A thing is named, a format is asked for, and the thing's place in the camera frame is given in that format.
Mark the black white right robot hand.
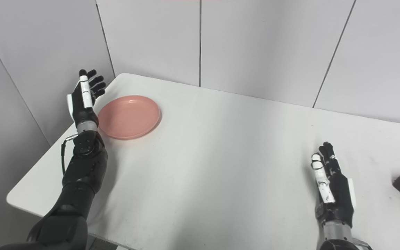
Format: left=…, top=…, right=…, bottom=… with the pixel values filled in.
left=310, top=141, right=357, bottom=230

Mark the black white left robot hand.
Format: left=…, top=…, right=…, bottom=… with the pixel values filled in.
left=67, top=69, right=106, bottom=123

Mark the pink round plate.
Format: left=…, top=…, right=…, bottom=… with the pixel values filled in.
left=97, top=95, right=161, bottom=140

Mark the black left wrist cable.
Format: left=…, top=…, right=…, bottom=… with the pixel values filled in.
left=60, top=134, right=79, bottom=176

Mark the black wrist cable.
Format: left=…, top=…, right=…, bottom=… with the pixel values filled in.
left=354, top=238, right=374, bottom=250
left=60, top=134, right=79, bottom=176

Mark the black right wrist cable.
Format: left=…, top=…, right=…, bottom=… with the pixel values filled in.
left=354, top=238, right=374, bottom=250

